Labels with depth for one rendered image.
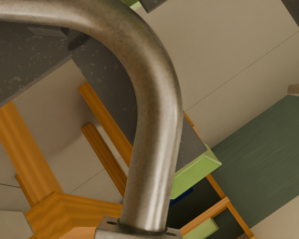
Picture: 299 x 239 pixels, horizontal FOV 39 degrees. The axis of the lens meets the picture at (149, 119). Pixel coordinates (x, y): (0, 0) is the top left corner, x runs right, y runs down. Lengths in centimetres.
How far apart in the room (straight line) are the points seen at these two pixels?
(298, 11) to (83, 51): 18
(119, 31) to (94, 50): 5
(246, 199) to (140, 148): 599
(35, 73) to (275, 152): 606
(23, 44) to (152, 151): 13
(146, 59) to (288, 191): 604
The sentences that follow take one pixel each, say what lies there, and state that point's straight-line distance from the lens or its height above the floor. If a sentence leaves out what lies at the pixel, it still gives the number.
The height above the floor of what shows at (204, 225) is 90.
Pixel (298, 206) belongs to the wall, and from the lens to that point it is 628.
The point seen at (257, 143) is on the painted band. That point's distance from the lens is 635.
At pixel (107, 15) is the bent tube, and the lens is 27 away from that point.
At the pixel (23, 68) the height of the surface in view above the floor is 103.
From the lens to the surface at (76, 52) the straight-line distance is 32.
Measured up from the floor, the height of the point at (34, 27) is 103.
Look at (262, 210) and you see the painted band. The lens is 624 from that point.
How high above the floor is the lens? 122
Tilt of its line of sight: 19 degrees down
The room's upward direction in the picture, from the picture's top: 145 degrees clockwise
